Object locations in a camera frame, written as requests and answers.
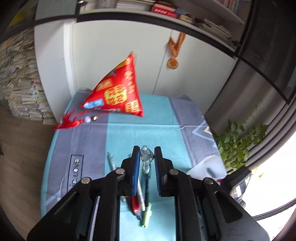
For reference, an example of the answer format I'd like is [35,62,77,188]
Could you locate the red pen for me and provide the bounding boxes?
[131,196,140,214]

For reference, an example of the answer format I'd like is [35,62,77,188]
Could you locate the red tassel with beads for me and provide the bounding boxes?
[54,109,122,131]

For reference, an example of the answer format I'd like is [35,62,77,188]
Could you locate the red printed triangular pillow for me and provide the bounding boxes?
[80,52,144,118]

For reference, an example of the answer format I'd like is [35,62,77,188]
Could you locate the green highlighter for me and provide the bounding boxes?
[140,203,153,227]

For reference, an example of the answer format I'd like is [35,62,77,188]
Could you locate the row of shelf books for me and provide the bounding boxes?
[116,0,233,43]

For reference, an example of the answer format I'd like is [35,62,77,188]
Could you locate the white cabinet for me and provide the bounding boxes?
[34,14,238,121]

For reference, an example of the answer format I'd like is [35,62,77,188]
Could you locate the clear capped pen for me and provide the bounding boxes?
[140,145,154,175]

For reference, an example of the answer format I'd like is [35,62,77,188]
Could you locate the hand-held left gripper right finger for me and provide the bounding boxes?
[154,146,270,241]

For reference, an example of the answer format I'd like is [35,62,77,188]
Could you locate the green potted plant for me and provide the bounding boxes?
[213,100,270,173]

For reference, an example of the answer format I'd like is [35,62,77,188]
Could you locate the grey curtain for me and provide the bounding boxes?
[205,56,296,172]

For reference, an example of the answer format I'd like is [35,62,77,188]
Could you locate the thick red book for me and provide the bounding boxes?
[150,3,178,19]

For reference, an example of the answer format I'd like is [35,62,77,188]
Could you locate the dark glass cabinet door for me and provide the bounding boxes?
[233,0,296,105]

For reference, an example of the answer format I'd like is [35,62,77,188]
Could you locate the gold medal with striped ribbon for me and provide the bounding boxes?
[168,32,186,70]

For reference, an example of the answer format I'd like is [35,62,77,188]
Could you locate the white pen holder cup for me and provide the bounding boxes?
[186,155,227,183]

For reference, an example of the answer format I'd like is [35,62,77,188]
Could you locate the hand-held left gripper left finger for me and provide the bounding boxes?
[26,146,141,241]

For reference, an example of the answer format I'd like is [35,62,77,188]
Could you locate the tall pile of books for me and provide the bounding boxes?
[0,28,57,126]

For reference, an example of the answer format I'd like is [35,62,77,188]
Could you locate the black pen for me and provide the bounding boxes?
[144,174,150,209]

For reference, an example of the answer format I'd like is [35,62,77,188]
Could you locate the silver pen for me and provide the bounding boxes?
[136,176,146,211]

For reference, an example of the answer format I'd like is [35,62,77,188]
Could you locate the blue grey printed tablecloth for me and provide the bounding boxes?
[40,88,228,241]

